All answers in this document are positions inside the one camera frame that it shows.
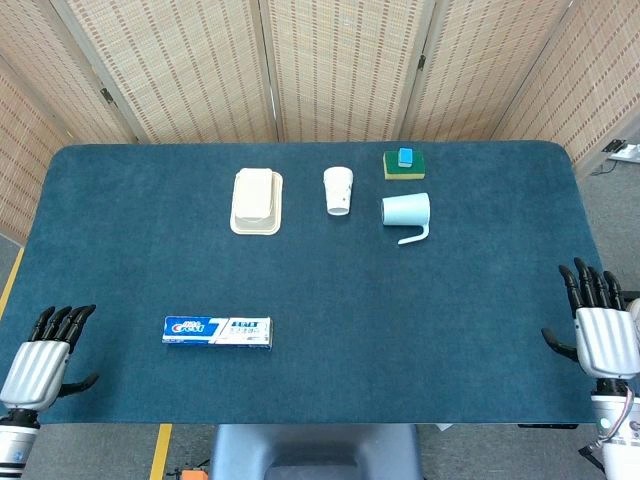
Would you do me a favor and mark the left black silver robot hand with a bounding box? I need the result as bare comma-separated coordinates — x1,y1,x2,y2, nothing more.
0,303,100,411

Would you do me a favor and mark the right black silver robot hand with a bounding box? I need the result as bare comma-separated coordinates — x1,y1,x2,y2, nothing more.
541,256,640,381

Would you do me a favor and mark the blue white toothpaste box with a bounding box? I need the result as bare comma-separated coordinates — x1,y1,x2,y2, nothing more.
161,314,275,352

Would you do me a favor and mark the white power strip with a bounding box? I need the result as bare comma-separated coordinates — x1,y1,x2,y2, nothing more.
602,141,640,164

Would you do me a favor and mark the woven bamboo screen panel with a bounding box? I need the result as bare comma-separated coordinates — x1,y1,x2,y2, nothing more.
492,0,640,182
257,0,437,144
0,0,137,146
51,0,279,145
399,0,587,143
0,55,70,246

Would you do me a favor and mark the green yellow scouring sponge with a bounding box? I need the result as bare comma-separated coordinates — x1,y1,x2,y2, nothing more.
382,150,427,182

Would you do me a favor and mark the blue felt table cover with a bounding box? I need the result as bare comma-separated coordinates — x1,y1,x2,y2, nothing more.
0,141,606,426

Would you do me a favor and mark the grey robot torso base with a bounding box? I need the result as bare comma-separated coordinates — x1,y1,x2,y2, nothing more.
208,423,425,480

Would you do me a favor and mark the white paper cup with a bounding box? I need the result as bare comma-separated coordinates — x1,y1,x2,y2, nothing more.
322,165,356,217

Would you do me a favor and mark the pink white arm wire bundle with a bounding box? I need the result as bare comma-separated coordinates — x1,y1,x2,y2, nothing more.
582,384,635,454

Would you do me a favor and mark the light blue handled mug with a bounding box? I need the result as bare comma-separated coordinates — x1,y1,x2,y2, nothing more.
381,192,432,246

